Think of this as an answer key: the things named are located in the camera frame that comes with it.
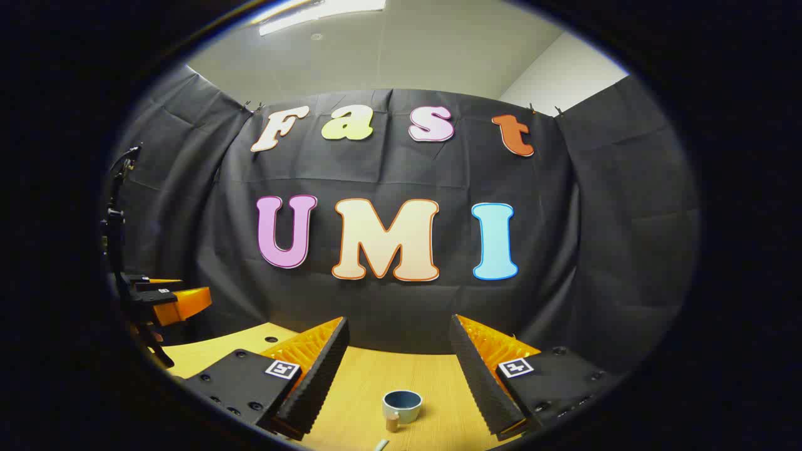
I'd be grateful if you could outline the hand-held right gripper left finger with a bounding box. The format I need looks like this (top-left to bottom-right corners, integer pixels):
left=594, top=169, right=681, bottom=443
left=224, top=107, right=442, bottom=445
left=184, top=316, right=350, bottom=441

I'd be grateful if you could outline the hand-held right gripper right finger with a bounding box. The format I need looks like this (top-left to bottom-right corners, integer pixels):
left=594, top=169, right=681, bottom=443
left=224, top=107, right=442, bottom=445
left=449, top=314, right=618, bottom=441

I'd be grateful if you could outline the light blue cup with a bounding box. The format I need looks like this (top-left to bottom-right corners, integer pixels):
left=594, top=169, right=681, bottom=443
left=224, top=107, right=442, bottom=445
left=382, top=390, right=424, bottom=433

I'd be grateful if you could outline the wooden desktop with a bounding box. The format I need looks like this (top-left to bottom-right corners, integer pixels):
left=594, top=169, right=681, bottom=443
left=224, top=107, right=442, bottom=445
left=150, top=323, right=533, bottom=451

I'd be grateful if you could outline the black backdrop cloth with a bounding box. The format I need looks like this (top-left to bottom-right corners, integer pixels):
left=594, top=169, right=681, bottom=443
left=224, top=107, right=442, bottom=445
left=103, top=63, right=700, bottom=376

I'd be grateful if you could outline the ceiling light panel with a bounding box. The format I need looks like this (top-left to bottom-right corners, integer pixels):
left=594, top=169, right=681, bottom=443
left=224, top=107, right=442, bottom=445
left=257, top=0, right=387, bottom=36

